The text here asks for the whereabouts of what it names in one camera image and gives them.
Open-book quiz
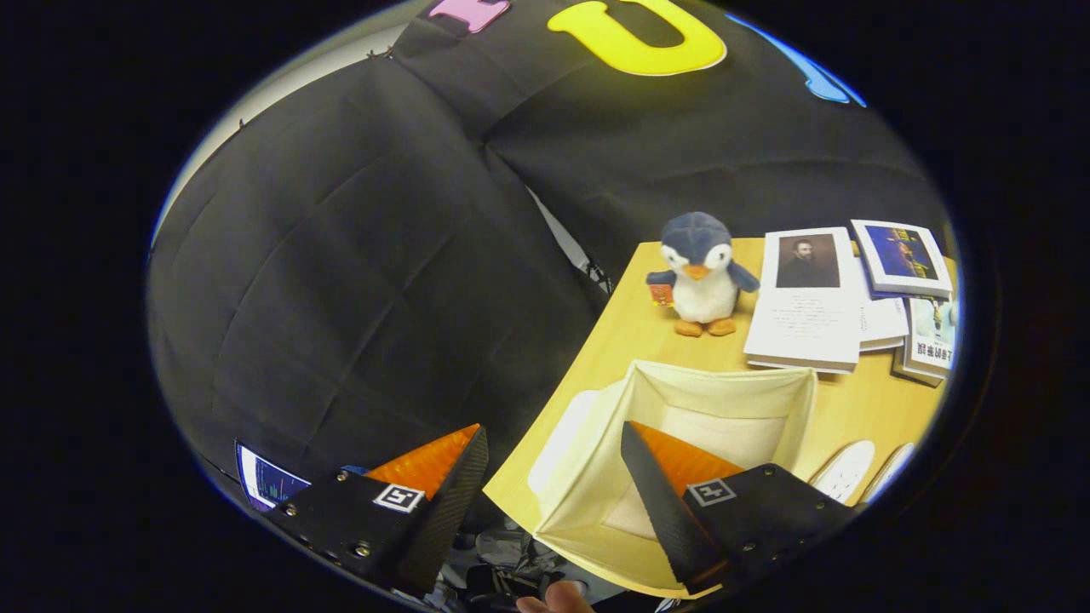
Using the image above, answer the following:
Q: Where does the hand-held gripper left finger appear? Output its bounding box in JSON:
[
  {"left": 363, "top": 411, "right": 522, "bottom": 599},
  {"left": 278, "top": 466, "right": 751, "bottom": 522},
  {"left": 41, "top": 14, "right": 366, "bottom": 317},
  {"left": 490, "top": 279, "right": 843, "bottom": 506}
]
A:
[{"left": 271, "top": 423, "right": 491, "bottom": 597}]

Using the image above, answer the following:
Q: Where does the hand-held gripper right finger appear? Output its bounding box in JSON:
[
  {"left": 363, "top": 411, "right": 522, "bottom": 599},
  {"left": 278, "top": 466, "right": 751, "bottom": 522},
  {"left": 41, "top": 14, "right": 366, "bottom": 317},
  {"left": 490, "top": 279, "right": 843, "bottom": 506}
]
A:
[{"left": 620, "top": 421, "right": 857, "bottom": 597}]

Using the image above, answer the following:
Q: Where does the cream fabric storage box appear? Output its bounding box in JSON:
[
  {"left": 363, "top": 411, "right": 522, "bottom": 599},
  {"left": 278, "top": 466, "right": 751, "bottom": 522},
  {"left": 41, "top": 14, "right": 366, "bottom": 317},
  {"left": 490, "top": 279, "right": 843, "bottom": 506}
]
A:
[{"left": 526, "top": 358, "right": 818, "bottom": 599}]

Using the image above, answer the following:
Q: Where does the white striped canvas shoe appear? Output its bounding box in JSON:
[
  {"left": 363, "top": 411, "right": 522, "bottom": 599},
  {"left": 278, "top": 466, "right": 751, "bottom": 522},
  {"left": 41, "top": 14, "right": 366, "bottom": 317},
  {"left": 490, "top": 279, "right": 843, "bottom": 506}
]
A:
[
  {"left": 862, "top": 442, "right": 916, "bottom": 505},
  {"left": 809, "top": 439, "right": 876, "bottom": 505}
]

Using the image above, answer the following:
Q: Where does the grey dark cloth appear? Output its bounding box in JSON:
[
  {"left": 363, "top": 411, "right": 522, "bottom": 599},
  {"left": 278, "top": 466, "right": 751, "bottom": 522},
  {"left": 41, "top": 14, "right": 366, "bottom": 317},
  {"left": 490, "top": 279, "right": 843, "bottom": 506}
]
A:
[{"left": 443, "top": 524, "right": 622, "bottom": 610}]

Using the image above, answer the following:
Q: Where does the computer monitor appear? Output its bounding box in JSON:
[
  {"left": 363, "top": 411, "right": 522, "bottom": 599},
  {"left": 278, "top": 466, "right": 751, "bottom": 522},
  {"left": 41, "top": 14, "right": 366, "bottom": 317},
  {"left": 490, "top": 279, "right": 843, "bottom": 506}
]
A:
[{"left": 235, "top": 440, "right": 312, "bottom": 512}]

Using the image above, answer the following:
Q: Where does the blue white penguin plush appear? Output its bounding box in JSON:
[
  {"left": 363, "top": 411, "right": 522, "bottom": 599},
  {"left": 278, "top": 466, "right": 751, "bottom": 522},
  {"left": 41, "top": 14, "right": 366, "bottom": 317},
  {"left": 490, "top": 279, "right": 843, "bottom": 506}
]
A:
[{"left": 645, "top": 211, "right": 761, "bottom": 338}]

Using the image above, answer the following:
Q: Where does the white book with portrait cover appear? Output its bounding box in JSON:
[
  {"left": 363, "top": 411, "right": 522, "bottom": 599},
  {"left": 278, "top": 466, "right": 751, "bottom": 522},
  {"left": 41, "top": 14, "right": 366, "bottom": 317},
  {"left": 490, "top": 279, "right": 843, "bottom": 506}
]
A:
[{"left": 743, "top": 226, "right": 863, "bottom": 375}]

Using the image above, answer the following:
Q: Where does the plain white book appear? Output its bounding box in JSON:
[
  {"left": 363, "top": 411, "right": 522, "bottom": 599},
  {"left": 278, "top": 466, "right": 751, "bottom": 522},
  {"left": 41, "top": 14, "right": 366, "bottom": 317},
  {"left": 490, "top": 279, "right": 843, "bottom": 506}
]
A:
[{"left": 856, "top": 255, "right": 910, "bottom": 352}]

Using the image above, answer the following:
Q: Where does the book with duck picture cover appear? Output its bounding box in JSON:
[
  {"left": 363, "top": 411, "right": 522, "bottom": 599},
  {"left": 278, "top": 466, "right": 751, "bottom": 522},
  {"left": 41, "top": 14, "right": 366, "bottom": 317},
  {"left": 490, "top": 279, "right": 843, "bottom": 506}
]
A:
[{"left": 891, "top": 295, "right": 959, "bottom": 388}]

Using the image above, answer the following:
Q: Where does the book with blue picture cover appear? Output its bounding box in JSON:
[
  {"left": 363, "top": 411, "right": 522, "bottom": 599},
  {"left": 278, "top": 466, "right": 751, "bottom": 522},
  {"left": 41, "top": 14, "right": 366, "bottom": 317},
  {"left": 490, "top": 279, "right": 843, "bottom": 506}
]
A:
[{"left": 851, "top": 219, "right": 954, "bottom": 301}]

